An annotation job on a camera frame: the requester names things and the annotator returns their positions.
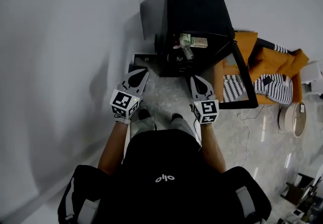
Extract white wristband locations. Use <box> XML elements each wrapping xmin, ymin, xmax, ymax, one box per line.
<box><xmin>115</xmin><ymin>116</ymin><xmax>132</xmax><ymax>126</ymax></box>

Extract orange sofa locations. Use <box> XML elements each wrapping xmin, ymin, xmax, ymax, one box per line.
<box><xmin>214</xmin><ymin>30</ymin><xmax>310</xmax><ymax>105</ymax></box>

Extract clear plastic bottle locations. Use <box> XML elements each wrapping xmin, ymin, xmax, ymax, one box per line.
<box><xmin>183</xmin><ymin>46</ymin><xmax>195</xmax><ymax>61</ymax></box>

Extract dark wooden chair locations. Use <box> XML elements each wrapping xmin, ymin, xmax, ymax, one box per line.
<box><xmin>280</xmin><ymin>164</ymin><xmax>323</xmax><ymax>218</ymax></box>

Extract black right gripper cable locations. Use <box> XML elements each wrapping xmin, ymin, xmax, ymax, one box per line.
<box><xmin>192</xmin><ymin>117</ymin><xmax>202</xmax><ymax>144</ymax></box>

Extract beige plastic block part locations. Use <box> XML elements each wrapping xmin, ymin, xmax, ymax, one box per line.
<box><xmin>191</xmin><ymin>37</ymin><xmax>208</xmax><ymax>48</ymax></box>

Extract round beige side table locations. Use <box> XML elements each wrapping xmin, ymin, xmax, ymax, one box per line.
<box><xmin>278</xmin><ymin>101</ymin><xmax>307</xmax><ymax>139</ymax></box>

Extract person's left forearm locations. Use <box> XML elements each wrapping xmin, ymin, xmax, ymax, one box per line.
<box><xmin>97</xmin><ymin>121</ymin><xmax>131</xmax><ymax>176</ymax></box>

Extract orange sofa cushion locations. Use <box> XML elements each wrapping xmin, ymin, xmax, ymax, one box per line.
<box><xmin>233</xmin><ymin>31</ymin><xmax>258</xmax><ymax>67</ymax></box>
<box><xmin>248</xmin><ymin>46</ymin><xmax>296</xmax><ymax>81</ymax></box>
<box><xmin>285</xmin><ymin>48</ymin><xmax>310</xmax><ymax>72</ymax></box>

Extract person's grey trousers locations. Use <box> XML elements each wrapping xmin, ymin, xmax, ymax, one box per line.
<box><xmin>131</xmin><ymin>116</ymin><xmax>200</xmax><ymax>143</ymax></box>

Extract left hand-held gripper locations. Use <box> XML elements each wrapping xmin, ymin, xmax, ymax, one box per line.
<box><xmin>110</xmin><ymin>68</ymin><xmax>150</xmax><ymax>120</ymax></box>

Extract white storage shelf unit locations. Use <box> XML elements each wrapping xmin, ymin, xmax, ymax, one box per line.
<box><xmin>300</xmin><ymin>60</ymin><xmax>323</xmax><ymax>95</ymax></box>

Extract black white striped blanket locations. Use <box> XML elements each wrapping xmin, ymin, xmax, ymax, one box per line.
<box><xmin>223</xmin><ymin>44</ymin><xmax>294</xmax><ymax>105</ymax></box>

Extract person's right forearm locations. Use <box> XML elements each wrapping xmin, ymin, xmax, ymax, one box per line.
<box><xmin>200</xmin><ymin>123</ymin><xmax>227</xmax><ymax>174</ymax></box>

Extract person's left black shoe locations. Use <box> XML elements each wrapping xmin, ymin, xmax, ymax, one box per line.
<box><xmin>138</xmin><ymin>108</ymin><xmax>151</xmax><ymax>121</ymax></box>

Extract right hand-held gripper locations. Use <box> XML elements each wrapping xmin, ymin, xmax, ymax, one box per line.
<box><xmin>190</xmin><ymin>75</ymin><xmax>220</xmax><ymax>125</ymax></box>

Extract person's black top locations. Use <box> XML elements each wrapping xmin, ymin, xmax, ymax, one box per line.
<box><xmin>57</xmin><ymin>129</ymin><xmax>272</xmax><ymax>224</ymax></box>

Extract white floor cable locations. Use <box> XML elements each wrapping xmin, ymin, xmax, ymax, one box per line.
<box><xmin>233</xmin><ymin>104</ymin><xmax>266</xmax><ymax>168</ymax></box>

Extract black glass-door cabinet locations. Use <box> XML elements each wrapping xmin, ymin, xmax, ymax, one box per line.
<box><xmin>140</xmin><ymin>0</ymin><xmax>259</xmax><ymax>109</ymax></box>

